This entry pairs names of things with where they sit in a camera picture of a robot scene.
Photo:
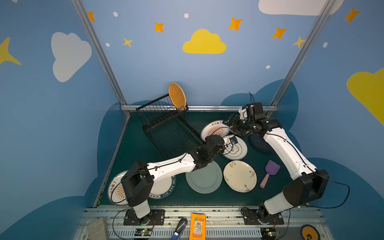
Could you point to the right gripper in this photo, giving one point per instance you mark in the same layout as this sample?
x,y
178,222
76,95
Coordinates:
x,y
233,123

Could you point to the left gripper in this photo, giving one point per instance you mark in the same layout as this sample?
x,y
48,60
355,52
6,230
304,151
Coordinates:
x,y
223,144

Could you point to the white plate orange sunburst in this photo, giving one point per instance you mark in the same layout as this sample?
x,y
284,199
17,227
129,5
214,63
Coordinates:
x,y
215,128

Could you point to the large plain green plate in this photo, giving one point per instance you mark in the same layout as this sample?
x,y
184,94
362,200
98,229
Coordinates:
x,y
205,180

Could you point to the yellow woven wicker plate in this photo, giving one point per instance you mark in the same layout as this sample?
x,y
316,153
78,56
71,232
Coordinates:
x,y
177,96

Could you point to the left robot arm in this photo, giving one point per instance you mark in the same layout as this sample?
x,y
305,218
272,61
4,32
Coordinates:
x,y
140,178

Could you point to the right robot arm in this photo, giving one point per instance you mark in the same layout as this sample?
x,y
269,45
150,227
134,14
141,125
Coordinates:
x,y
309,183

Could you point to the dark navy plate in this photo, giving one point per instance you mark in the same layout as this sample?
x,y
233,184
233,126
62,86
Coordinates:
x,y
259,143

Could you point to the cream floral plate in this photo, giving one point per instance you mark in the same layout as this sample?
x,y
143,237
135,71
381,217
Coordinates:
x,y
240,176

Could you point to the purple pink spatula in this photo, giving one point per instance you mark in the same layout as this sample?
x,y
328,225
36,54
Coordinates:
x,y
271,169

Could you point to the white plate green lettered rim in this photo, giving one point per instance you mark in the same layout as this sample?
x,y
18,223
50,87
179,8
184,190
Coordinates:
x,y
163,188

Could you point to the orange yellow box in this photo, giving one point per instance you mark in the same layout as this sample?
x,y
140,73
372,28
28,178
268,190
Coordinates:
x,y
198,226

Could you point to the sunburst plate at left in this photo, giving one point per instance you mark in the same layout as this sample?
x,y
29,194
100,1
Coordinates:
x,y
116,192

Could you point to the yellow black tape roll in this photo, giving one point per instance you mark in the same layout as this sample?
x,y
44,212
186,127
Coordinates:
x,y
308,232

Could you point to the grey foam block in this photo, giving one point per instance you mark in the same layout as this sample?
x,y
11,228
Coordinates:
x,y
98,230

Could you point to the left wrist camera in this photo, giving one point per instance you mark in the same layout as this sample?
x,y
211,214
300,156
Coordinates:
x,y
230,142

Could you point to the black wire dish rack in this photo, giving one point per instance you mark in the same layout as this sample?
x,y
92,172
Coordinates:
x,y
167,128

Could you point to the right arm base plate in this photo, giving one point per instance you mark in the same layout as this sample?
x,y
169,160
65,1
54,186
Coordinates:
x,y
260,217

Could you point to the blue black handled tool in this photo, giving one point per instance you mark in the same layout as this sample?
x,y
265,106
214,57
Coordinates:
x,y
179,229

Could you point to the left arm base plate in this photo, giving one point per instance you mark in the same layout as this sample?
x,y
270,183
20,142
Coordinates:
x,y
155,217

